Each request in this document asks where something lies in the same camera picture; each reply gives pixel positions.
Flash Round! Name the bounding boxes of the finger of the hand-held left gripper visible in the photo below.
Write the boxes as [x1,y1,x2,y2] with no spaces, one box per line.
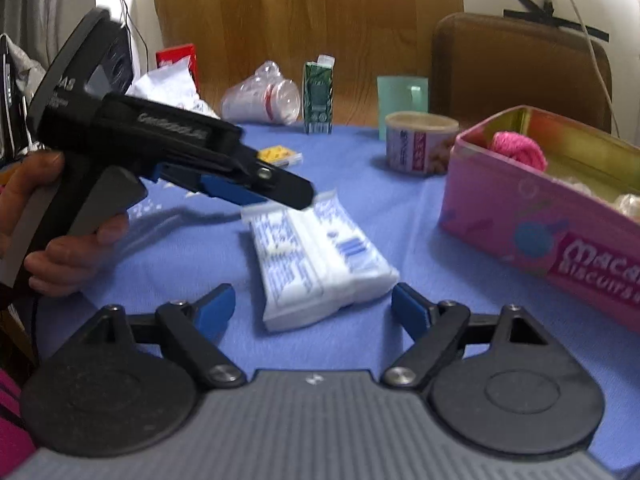
[150,162,268,207]
[231,149,315,211]

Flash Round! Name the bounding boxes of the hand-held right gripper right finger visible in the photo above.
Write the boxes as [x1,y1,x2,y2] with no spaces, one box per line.
[380,282,573,391]

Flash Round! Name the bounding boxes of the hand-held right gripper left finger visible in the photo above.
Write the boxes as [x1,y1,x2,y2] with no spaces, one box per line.
[65,283,247,390]

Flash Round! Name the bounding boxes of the white printed tissue pack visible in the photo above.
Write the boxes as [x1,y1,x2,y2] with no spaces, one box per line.
[240,187,401,333]

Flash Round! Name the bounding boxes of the pink tin box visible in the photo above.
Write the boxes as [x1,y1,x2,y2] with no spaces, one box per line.
[440,105,640,333]

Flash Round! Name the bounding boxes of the pink knitted cloth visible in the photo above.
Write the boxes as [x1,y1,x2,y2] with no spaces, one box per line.
[489,131,548,175]

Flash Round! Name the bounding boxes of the pale cloth bundle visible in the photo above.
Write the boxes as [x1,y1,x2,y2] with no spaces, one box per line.
[611,192,640,221]

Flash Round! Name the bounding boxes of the person's left hand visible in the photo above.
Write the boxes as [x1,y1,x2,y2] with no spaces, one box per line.
[0,152,131,298]

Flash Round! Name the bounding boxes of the yellow white packet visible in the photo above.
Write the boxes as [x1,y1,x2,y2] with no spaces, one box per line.
[256,144,304,168]

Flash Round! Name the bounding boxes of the large white plastic pack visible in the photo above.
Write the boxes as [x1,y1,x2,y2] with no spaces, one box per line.
[125,57,221,120]

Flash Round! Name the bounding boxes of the red packet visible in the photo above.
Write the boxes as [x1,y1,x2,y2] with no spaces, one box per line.
[155,43,200,93]

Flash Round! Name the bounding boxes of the bagged stack of plastic cups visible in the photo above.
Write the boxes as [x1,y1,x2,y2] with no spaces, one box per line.
[220,60,302,126]

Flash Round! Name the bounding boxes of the green drink carton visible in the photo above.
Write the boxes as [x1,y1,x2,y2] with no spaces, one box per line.
[302,54,336,135]

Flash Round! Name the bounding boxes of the blue tablecloth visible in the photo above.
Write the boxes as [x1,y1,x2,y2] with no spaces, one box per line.
[30,122,640,476]

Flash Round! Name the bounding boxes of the round peanut can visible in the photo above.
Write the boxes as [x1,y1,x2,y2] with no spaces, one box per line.
[384,112,460,177]

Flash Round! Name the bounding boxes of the teal plastic mug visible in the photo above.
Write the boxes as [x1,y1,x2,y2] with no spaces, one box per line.
[376,76,430,141]

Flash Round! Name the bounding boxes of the grey curtain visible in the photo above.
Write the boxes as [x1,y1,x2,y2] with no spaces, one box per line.
[0,0,136,91]

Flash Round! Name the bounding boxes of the wood pattern board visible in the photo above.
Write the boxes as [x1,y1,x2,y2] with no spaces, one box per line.
[152,0,466,126]

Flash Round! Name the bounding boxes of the pink striped cloth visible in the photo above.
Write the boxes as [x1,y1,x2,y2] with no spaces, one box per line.
[0,367,36,468]

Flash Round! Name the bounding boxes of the brown woven chair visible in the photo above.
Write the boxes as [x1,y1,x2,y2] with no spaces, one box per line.
[431,12,613,136]

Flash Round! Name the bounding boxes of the long black tape strip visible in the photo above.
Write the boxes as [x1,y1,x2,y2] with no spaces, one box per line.
[502,7,611,43]

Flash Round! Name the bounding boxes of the white cable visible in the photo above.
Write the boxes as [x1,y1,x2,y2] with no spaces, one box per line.
[560,0,621,136]

